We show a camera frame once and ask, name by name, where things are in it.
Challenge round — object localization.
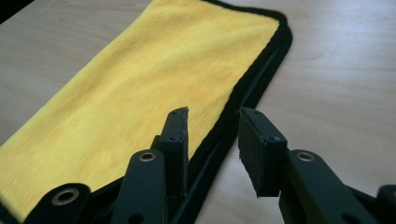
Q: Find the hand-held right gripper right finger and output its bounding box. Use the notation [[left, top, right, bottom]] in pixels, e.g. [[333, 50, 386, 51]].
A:
[[237, 106, 289, 199]]

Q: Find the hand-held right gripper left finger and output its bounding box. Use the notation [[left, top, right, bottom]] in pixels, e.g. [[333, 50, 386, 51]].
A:
[[151, 105, 191, 199]]

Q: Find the yellow cloth with black trim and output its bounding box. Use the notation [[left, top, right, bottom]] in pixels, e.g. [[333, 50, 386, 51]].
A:
[[0, 0, 294, 224]]

